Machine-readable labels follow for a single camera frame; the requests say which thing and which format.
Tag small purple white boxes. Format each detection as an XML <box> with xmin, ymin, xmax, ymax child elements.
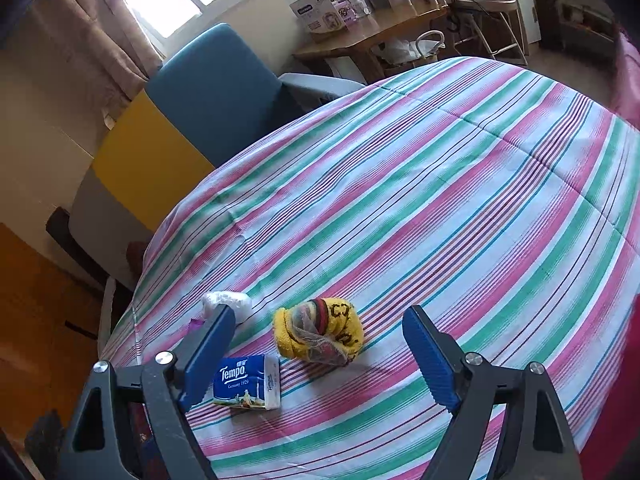
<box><xmin>332</xmin><ymin>0</ymin><xmax>374</xmax><ymax>24</ymax></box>

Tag metal folding chair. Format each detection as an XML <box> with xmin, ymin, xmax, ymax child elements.
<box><xmin>449</xmin><ymin>0</ymin><xmax>532</xmax><ymax>67</ymax></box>

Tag white handled basket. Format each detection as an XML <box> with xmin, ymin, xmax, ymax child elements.
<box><xmin>407</xmin><ymin>30</ymin><xmax>449</xmax><ymax>64</ymax></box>

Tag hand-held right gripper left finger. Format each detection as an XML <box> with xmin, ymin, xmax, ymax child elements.
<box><xmin>57</xmin><ymin>304</ymin><xmax>237</xmax><ymax>480</ymax></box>

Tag pink floral curtain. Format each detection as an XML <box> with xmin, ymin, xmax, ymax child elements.
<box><xmin>30</xmin><ymin>0</ymin><xmax>167</xmax><ymax>112</ymax></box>

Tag white printed carton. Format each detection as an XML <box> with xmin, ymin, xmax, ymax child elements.
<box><xmin>289</xmin><ymin>0</ymin><xmax>346</xmax><ymax>35</ymax></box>

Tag yellow sock bundle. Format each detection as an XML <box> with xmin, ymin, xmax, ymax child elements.
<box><xmin>272</xmin><ymin>297</ymin><xmax>365</xmax><ymax>365</ymax></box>

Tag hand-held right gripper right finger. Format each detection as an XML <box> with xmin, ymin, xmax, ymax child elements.
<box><xmin>401</xmin><ymin>304</ymin><xmax>584</xmax><ymax>480</ymax></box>

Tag blue and white tissue pack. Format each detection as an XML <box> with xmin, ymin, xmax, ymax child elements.
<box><xmin>212</xmin><ymin>353</ymin><xmax>282</xmax><ymax>411</ymax></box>

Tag blue yellow grey sofa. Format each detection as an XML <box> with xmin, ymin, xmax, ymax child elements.
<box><xmin>70</xmin><ymin>22</ymin><xmax>367</xmax><ymax>292</ymax></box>

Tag striped pink green blanket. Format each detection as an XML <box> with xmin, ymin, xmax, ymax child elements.
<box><xmin>97</xmin><ymin>55</ymin><xmax>640</xmax><ymax>480</ymax></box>

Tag white small cabinet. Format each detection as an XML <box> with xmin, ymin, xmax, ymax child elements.
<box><xmin>500</xmin><ymin>0</ymin><xmax>544</xmax><ymax>47</ymax></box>

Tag wooden desk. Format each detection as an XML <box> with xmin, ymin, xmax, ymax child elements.
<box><xmin>292</xmin><ymin>2</ymin><xmax>452</xmax><ymax>86</ymax></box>

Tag dark brown shelf unit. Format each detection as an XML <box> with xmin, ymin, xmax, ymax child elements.
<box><xmin>540</xmin><ymin>0</ymin><xmax>622</xmax><ymax>62</ymax></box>

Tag white crinkled plastic bundle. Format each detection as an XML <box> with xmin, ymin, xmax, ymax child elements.
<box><xmin>201</xmin><ymin>290</ymin><xmax>253</xmax><ymax>325</ymax></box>

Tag black chair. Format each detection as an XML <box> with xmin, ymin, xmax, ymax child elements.
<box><xmin>45</xmin><ymin>207</ymin><xmax>117</xmax><ymax>337</ymax></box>

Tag dark red cushion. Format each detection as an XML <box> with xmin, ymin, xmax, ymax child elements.
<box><xmin>125</xmin><ymin>240</ymin><xmax>152</xmax><ymax>282</ymax></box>

